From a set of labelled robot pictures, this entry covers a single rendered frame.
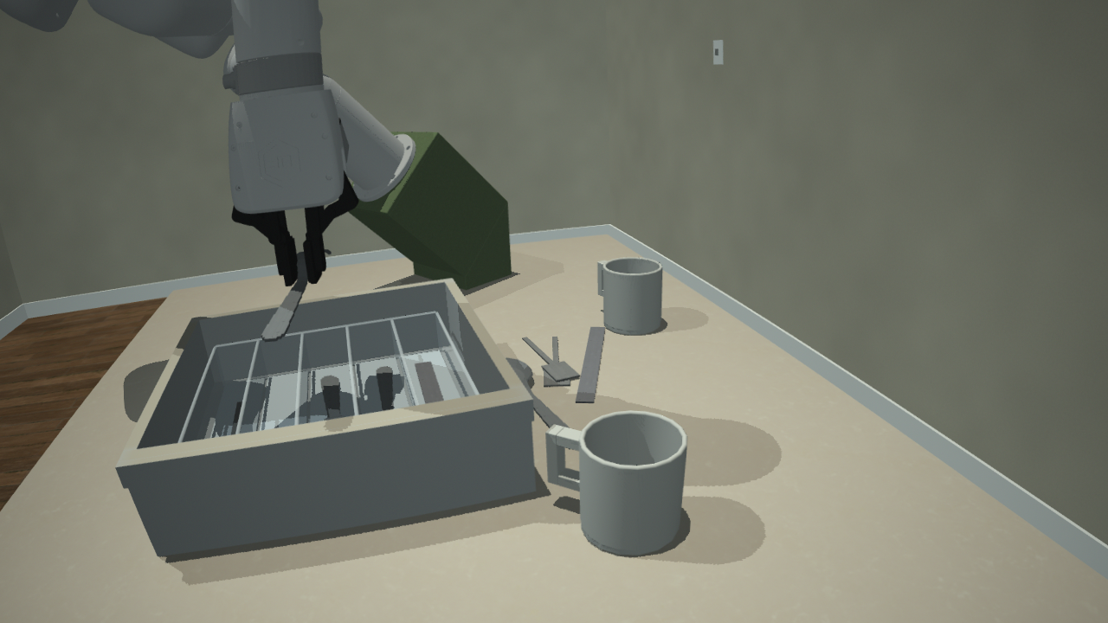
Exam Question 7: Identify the grey mug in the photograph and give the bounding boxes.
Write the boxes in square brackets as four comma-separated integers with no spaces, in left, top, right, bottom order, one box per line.
[545,411,687,556]
[597,257,661,335]

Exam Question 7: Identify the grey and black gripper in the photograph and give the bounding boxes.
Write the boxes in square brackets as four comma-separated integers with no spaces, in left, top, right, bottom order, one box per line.
[229,85,358,286]

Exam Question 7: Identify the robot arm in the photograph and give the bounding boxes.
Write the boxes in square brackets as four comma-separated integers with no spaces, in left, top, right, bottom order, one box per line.
[0,0,416,202]

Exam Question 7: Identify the grey drawer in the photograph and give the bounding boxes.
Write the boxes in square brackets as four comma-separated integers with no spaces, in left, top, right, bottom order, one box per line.
[115,278,536,556]

